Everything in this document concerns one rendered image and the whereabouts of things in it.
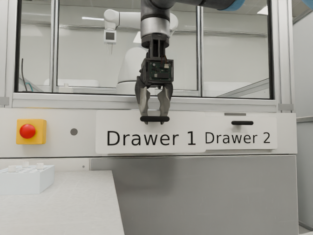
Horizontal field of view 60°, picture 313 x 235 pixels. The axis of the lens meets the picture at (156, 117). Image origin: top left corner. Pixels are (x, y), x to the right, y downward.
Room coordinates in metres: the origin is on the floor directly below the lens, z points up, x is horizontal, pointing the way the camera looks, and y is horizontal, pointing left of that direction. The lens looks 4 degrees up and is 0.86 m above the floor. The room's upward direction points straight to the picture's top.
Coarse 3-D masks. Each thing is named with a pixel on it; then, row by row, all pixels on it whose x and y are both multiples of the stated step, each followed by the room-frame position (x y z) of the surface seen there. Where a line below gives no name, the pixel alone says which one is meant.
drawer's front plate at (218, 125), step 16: (208, 128) 0.89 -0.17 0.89; (224, 128) 0.90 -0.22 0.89; (240, 128) 0.91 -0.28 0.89; (256, 128) 0.92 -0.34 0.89; (272, 128) 0.93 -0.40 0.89; (208, 144) 0.89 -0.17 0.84; (224, 144) 0.90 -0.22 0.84; (240, 144) 0.91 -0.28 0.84; (256, 144) 0.92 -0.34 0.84; (272, 144) 0.93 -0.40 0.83
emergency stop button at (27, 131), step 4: (24, 124) 0.74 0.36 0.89; (28, 124) 0.74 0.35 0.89; (20, 128) 0.73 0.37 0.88; (24, 128) 0.73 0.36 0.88; (28, 128) 0.73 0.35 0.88; (32, 128) 0.74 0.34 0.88; (20, 132) 0.73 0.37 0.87; (24, 132) 0.73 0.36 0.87; (28, 132) 0.73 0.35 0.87; (32, 132) 0.74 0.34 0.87; (24, 136) 0.73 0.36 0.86; (28, 136) 0.74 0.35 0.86; (32, 136) 0.74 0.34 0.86
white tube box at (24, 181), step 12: (36, 168) 0.58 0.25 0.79; (48, 168) 0.55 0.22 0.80; (0, 180) 0.48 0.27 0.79; (12, 180) 0.48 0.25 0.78; (24, 180) 0.48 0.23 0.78; (36, 180) 0.49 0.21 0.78; (48, 180) 0.55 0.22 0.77; (0, 192) 0.48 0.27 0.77; (12, 192) 0.48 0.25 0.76; (24, 192) 0.48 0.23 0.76; (36, 192) 0.49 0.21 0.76
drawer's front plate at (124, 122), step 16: (96, 112) 0.68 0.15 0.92; (112, 112) 0.69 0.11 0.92; (128, 112) 0.69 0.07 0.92; (176, 112) 0.72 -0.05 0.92; (192, 112) 0.73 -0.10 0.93; (96, 128) 0.68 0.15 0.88; (112, 128) 0.69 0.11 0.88; (128, 128) 0.69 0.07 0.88; (144, 128) 0.70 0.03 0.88; (160, 128) 0.71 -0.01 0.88; (176, 128) 0.72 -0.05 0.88; (192, 128) 0.73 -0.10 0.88; (96, 144) 0.68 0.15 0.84; (128, 144) 0.69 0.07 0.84; (144, 144) 0.70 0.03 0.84; (160, 144) 0.71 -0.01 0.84; (176, 144) 0.72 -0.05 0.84
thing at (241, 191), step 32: (0, 160) 0.79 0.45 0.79; (32, 160) 0.80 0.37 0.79; (64, 160) 0.82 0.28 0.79; (96, 160) 0.84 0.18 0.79; (128, 160) 0.86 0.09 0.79; (160, 160) 0.88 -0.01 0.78; (192, 160) 0.90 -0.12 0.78; (224, 160) 0.92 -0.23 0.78; (256, 160) 0.94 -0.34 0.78; (288, 160) 0.96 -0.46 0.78; (128, 192) 0.86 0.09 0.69; (160, 192) 0.88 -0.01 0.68; (192, 192) 0.90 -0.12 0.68; (224, 192) 0.92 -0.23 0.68; (256, 192) 0.94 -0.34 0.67; (288, 192) 0.96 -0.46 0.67; (128, 224) 0.86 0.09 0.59; (160, 224) 0.88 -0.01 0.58; (192, 224) 0.90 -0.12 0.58; (224, 224) 0.92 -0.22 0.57; (256, 224) 0.94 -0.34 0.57; (288, 224) 0.96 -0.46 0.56
